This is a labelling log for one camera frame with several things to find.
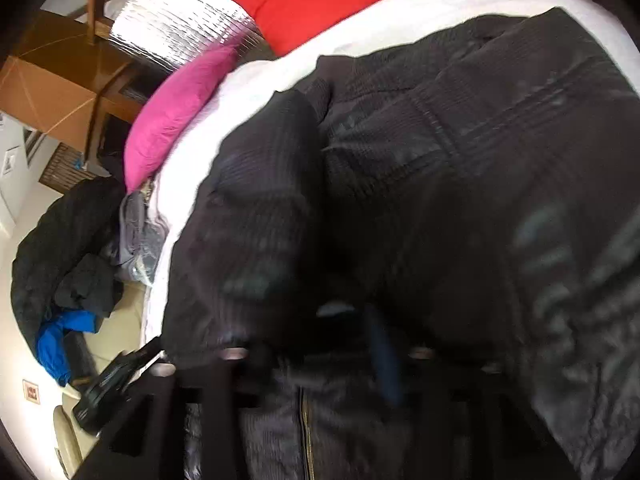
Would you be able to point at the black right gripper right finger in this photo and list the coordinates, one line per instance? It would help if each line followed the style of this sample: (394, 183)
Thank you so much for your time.
(439, 387)

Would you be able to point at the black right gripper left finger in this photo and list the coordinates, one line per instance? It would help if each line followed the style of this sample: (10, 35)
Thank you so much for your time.
(146, 438)

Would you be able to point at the black jacket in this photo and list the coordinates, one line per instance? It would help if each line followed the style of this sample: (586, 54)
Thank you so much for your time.
(480, 182)

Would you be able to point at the black clothes pile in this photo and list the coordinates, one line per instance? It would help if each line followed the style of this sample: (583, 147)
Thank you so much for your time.
(65, 233)

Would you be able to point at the grey folded clothes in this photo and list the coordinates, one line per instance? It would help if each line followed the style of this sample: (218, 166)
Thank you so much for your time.
(141, 239)

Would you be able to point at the blue garment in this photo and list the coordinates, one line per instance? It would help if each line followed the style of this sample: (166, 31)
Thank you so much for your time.
(61, 346)

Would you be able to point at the magenta pillow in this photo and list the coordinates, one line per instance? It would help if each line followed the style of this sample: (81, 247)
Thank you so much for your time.
(170, 110)

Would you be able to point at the brown cardboard box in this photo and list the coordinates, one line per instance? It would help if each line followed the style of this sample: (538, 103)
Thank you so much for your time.
(53, 78)

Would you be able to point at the white textured bedspread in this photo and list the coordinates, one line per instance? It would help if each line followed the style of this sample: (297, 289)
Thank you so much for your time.
(385, 24)

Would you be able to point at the silver foil insulation sheet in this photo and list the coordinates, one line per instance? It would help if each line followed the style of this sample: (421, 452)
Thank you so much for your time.
(170, 33)

